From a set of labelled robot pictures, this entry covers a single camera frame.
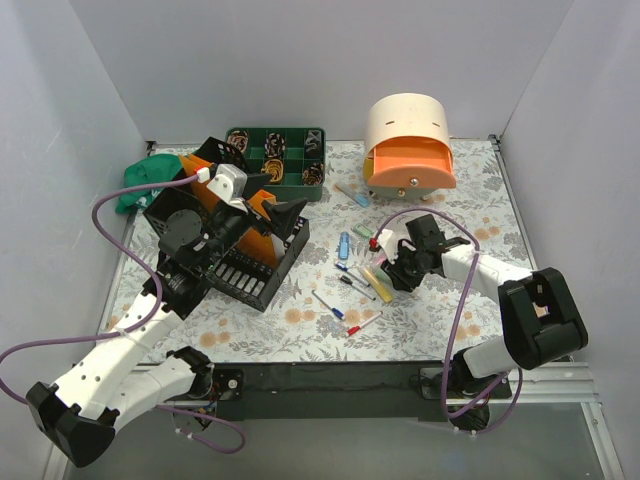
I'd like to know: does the round cream drawer cabinet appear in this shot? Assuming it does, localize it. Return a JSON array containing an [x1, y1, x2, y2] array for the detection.
[[363, 93, 457, 199]]

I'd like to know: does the yellow highlighter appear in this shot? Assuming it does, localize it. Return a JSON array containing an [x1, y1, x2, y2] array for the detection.
[[359, 267, 393, 303]]

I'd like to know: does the green compartment tray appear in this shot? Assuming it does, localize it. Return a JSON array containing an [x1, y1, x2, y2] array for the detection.
[[226, 126, 327, 202]]

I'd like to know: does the green cloth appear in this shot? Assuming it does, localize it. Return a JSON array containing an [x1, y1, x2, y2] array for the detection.
[[115, 154, 182, 214]]

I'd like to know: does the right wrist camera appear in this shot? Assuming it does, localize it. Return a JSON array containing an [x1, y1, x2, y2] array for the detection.
[[369, 229, 406, 264]]

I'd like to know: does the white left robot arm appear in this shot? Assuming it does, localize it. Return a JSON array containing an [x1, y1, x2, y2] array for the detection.
[[26, 164, 309, 468]]

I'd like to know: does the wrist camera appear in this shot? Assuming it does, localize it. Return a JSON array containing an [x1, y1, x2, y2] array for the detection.
[[369, 229, 406, 264], [195, 164, 248, 213]]

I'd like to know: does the white marker red cap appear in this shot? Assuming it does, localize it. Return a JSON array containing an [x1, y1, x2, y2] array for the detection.
[[347, 311, 383, 337]]

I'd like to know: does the orange file folder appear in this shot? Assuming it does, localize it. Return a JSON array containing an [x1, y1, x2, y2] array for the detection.
[[178, 154, 284, 268]]

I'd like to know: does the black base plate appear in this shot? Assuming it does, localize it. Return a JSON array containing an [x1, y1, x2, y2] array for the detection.
[[172, 359, 511, 424]]

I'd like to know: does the green highlighter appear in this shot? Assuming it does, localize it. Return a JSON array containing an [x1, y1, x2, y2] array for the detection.
[[376, 267, 394, 289]]

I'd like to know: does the white marker black cap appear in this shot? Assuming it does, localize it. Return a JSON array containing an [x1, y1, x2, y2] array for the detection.
[[339, 275, 376, 301]]

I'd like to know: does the small white marker blue cap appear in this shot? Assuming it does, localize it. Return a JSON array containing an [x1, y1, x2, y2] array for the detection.
[[335, 262, 370, 287]]

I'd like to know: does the black mesh file organizer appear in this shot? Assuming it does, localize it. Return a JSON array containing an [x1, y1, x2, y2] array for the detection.
[[142, 137, 310, 318]]

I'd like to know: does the blue correction tape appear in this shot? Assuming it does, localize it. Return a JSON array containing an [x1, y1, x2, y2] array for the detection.
[[338, 232, 350, 261]]

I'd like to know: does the grey marker light-blue cap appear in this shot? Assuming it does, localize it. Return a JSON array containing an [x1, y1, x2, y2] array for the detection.
[[335, 182, 369, 208]]

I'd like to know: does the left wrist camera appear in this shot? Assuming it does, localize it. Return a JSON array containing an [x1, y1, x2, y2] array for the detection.
[[195, 164, 248, 213]]

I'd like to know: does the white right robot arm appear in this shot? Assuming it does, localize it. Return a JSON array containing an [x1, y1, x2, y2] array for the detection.
[[376, 214, 589, 398]]

